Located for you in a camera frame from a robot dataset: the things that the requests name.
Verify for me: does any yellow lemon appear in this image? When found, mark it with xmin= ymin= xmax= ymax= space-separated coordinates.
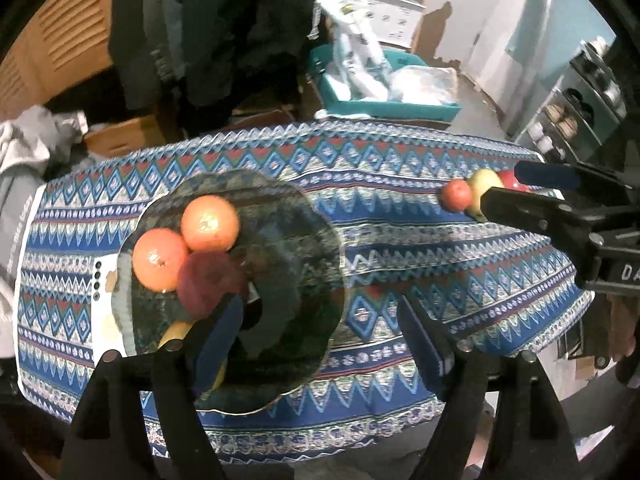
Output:
xmin=159 ymin=322 xmax=228 ymax=391

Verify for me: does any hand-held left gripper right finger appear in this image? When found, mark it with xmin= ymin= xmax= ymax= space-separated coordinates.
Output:
xmin=397 ymin=294 xmax=581 ymax=480

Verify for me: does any person's right hand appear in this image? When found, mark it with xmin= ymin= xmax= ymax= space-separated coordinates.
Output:
xmin=611 ymin=292 xmax=640 ymax=362

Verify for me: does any yellow-green apple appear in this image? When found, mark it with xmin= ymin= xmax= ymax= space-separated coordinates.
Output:
xmin=467 ymin=168 xmax=505 ymax=221

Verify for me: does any red apple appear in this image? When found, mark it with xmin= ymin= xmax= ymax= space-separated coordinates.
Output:
xmin=497 ymin=170 xmax=533 ymax=193
xmin=177 ymin=251 xmax=248 ymax=322

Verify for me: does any black winter coat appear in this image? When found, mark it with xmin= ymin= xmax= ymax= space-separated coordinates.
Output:
xmin=107 ymin=0 xmax=321 ymax=121

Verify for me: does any grey hanging jacket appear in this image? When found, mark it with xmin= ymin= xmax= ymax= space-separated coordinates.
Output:
xmin=150 ymin=0 xmax=186 ymax=61

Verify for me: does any white rice bag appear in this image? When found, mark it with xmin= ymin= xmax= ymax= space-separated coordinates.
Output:
xmin=297 ymin=0 xmax=391 ymax=103

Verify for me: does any white plastic basket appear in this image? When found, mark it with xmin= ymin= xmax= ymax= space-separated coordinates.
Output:
xmin=362 ymin=0 xmax=426 ymax=53

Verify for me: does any orange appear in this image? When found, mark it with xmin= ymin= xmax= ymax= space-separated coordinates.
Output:
xmin=180 ymin=195 xmax=241 ymax=253
xmin=131 ymin=228 xmax=192 ymax=292

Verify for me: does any grey printed hoodie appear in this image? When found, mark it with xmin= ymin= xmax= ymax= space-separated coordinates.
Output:
xmin=0 ymin=160 xmax=51 ymax=356

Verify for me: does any clear plastic bag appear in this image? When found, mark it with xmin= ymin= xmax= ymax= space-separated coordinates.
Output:
xmin=387 ymin=66 xmax=458 ymax=107

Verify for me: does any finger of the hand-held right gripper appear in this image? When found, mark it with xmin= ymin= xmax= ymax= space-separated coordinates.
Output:
xmin=480 ymin=187 xmax=601 ymax=247
xmin=515 ymin=161 xmax=640 ymax=202

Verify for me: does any small tangerine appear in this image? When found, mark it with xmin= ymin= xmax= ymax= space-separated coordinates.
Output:
xmin=440 ymin=179 xmax=473 ymax=212

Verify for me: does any wooden shelf unit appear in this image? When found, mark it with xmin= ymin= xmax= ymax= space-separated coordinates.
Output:
xmin=330 ymin=0 xmax=436 ymax=56

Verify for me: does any grey shoe rack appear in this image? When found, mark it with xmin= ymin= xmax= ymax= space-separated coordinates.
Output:
xmin=515 ymin=35 xmax=631 ymax=166

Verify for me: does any group of assorted shoes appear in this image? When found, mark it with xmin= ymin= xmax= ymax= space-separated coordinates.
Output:
xmin=530 ymin=35 xmax=626 ymax=156

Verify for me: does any grey crumpled jacket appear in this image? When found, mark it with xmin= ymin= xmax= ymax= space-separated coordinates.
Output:
xmin=45 ymin=105 xmax=88 ymax=151

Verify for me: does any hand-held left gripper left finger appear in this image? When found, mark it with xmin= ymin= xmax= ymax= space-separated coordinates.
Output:
xmin=60 ymin=294 xmax=247 ymax=480

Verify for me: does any teal storage box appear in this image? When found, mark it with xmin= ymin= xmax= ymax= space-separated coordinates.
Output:
xmin=307 ymin=45 xmax=461 ymax=122

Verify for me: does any wooden louvered wardrobe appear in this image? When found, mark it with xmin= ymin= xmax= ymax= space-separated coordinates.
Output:
xmin=0 ymin=0 xmax=121 ymax=121

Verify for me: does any dark patterned glass bowl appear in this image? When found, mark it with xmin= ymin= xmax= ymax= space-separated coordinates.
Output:
xmin=111 ymin=170 xmax=348 ymax=416

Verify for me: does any blue patterned tablecloth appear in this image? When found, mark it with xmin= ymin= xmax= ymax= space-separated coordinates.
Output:
xmin=15 ymin=121 xmax=596 ymax=463

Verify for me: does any white door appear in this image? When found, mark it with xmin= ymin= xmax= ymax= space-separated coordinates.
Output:
xmin=470 ymin=0 xmax=551 ymax=126

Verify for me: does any wooden drawer box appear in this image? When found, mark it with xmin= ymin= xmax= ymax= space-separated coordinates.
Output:
xmin=82 ymin=115 xmax=166 ymax=158

